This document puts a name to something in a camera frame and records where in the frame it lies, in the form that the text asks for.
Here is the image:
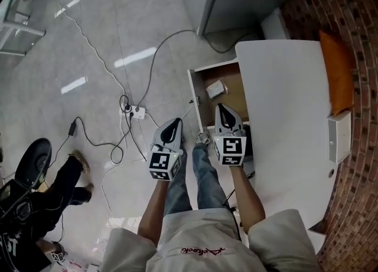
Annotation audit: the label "white cable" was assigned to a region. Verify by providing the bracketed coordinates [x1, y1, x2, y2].
[49, 0, 128, 107]

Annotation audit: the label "person's left forearm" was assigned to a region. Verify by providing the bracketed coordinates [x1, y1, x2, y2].
[137, 178, 172, 247]

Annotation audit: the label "person's grey shoe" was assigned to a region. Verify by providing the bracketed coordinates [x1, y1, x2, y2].
[195, 130, 211, 145]

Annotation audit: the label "orange cushion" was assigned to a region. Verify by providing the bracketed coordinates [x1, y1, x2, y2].
[318, 30, 355, 117]

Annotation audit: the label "white power strip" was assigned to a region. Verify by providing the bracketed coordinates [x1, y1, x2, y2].
[119, 104, 147, 120]

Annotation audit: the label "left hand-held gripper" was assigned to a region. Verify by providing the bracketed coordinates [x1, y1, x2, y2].
[146, 119, 184, 182]

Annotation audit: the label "wooden drawer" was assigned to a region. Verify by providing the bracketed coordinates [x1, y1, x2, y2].
[187, 60, 251, 136]

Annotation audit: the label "white metal table frame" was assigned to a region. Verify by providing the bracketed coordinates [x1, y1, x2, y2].
[0, 0, 50, 57]

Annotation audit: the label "white desk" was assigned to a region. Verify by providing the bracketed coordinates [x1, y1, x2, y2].
[234, 38, 340, 231]

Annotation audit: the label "white flat box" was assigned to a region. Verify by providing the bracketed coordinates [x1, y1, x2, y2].
[326, 110, 353, 164]

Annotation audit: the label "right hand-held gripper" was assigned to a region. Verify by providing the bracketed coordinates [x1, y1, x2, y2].
[213, 104, 247, 167]

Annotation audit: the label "white wall box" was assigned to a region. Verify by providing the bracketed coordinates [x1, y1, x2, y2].
[260, 6, 292, 41]

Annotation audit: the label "person's blue jeans legs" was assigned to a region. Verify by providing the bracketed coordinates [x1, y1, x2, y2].
[163, 143, 229, 216]

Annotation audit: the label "person's beige shirt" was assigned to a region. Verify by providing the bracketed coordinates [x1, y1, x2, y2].
[99, 208, 323, 272]

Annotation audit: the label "grey cable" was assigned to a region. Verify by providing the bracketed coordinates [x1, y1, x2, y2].
[138, 30, 237, 107]

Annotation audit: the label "black box under desk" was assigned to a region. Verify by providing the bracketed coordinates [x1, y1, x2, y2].
[241, 124, 255, 163]

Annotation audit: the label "small white item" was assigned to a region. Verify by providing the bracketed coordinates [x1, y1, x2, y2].
[205, 80, 230, 99]

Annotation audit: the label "person's right forearm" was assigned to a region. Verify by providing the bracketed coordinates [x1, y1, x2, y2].
[229, 163, 266, 235]

